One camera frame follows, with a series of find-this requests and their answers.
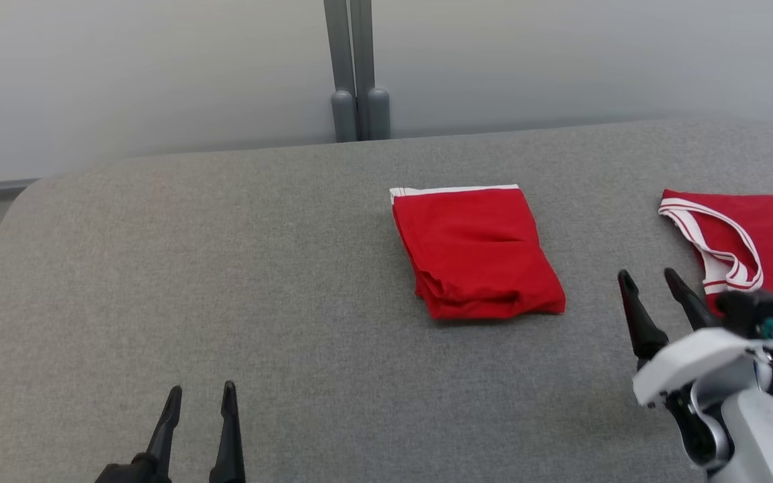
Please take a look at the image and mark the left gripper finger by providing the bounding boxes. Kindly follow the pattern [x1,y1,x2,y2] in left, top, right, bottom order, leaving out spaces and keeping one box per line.
[210,381,246,483]
[147,386,183,470]

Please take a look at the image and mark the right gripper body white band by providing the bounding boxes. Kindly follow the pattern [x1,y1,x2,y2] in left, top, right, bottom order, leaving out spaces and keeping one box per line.
[631,290,773,409]

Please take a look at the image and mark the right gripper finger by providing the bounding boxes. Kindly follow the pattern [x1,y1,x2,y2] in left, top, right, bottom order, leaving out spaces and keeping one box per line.
[664,268,719,331]
[618,270,669,360]

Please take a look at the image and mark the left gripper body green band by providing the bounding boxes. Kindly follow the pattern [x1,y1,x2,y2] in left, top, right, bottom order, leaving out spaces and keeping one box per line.
[95,456,172,483]

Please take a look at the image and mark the red jersey shirt white sleeves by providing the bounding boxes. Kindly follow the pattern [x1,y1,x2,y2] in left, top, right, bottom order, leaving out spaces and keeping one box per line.
[390,184,567,321]

